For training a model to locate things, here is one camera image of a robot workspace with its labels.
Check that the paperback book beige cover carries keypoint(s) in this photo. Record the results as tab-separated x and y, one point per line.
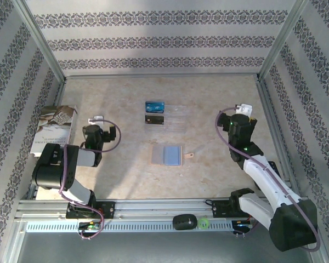
54	126

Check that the thin aluminium frame rail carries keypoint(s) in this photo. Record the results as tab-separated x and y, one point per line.
161	76

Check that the clear acrylic card tray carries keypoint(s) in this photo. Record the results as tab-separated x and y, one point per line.
176	120

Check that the wide aluminium frame rail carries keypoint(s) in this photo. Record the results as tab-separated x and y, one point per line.
159	208

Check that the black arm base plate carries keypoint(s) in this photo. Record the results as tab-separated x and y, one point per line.
222	209
109	209

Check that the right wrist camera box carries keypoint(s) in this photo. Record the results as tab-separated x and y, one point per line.
244	109

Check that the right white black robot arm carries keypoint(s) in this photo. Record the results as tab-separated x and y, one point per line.
266	180

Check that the black credit card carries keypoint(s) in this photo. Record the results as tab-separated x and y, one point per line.
155	120

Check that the green tape roll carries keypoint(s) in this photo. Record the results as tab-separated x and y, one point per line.
198	223

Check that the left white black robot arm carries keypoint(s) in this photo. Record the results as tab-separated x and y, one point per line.
54	164

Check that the black desk calculator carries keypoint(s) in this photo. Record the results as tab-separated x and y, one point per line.
275	168

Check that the black oval remote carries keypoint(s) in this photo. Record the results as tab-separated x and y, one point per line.
183	222

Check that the aluminium frame side rail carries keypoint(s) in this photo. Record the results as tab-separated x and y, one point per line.
60	91
265	94

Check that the small circuit board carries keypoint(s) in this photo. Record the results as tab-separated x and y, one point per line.
242	225
90	227

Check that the aluminium frame post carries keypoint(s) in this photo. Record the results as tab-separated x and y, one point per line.
280	41
41	41

